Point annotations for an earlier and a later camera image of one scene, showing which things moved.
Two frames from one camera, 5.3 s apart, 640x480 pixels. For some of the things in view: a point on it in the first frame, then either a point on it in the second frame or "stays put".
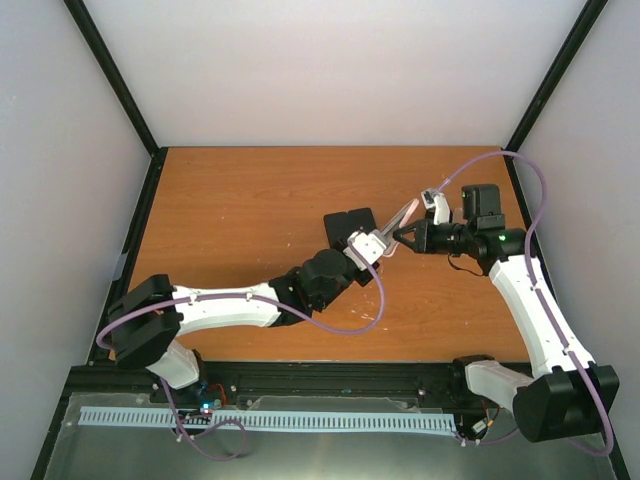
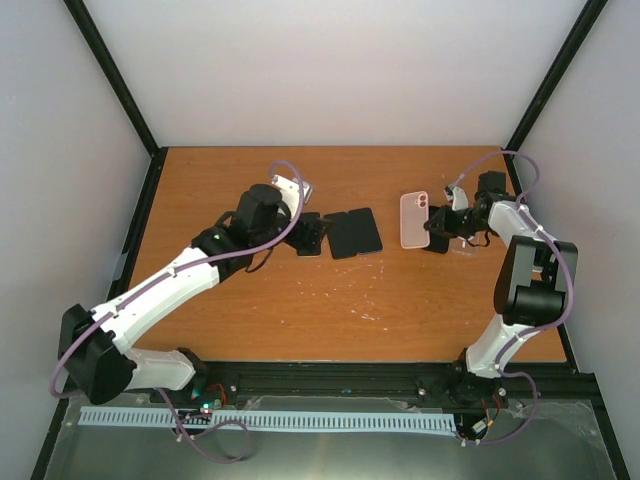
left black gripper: x=365 y=274 to x=323 y=221
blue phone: x=361 y=220 stays put
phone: x=400 y=218 to x=305 y=236
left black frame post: x=113 y=73 stays put
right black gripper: x=424 y=242 to x=444 y=226
